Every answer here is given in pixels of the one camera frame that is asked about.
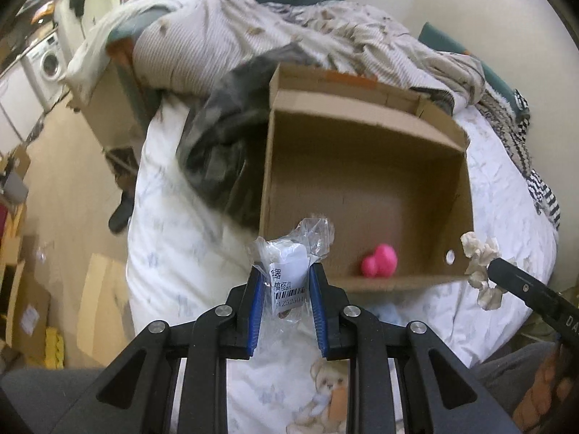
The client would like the clear plastic bag with label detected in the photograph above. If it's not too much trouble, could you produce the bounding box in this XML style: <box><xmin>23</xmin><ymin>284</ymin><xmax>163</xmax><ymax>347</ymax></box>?
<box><xmin>251</xmin><ymin>216</ymin><xmax>335</xmax><ymax>319</ymax></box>

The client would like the flat cardboard sheet on floor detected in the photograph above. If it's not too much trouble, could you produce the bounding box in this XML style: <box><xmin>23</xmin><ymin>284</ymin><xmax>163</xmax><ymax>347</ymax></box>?
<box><xmin>77</xmin><ymin>254</ymin><xmax>135</xmax><ymax>365</ymax></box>

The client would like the yellow egg tray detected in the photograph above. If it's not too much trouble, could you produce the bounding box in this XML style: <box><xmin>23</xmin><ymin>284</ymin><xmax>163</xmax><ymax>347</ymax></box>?
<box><xmin>44</xmin><ymin>327</ymin><xmax>65</xmax><ymax>370</ymax></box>

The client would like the cardboard box with label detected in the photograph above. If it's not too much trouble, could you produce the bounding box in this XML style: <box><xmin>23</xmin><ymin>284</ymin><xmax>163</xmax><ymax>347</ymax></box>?
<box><xmin>0</xmin><ymin>261</ymin><xmax>50</xmax><ymax>362</ymax></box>

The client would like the black white patterned blanket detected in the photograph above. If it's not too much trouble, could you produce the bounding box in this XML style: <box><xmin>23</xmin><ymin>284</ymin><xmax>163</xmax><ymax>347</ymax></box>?
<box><xmin>476</xmin><ymin>83</ymin><xmax>561</xmax><ymax>230</ymax></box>

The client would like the brown cardboard box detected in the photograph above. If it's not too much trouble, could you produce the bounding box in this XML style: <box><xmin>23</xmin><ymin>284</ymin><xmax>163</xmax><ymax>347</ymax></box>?
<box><xmin>259</xmin><ymin>64</ymin><xmax>474</xmax><ymax>292</ymax></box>

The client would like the camouflage jacket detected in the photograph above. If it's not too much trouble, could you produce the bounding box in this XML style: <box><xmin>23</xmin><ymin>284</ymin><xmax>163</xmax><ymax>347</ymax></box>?
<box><xmin>176</xmin><ymin>43</ymin><xmax>318</xmax><ymax>229</ymax></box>

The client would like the teal green pillow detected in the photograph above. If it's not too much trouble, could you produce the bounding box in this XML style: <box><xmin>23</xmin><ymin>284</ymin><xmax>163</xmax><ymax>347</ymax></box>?
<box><xmin>416</xmin><ymin>21</ymin><xmax>530</xmax><ymax>121</ymax></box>

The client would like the white washing machine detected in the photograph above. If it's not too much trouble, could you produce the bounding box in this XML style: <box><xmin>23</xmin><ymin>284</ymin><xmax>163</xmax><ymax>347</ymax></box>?
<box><xmin>22</xmin><ymin>30</ymin><xmax>67</xmax><ymax>113</ymax></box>

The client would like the striped beige duvet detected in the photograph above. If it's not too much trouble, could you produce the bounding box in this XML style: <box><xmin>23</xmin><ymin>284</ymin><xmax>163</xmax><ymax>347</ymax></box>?
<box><xmin>63</xmin><ymin>0</ymin><xmax>488</xmax><ymax>114</ymax></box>

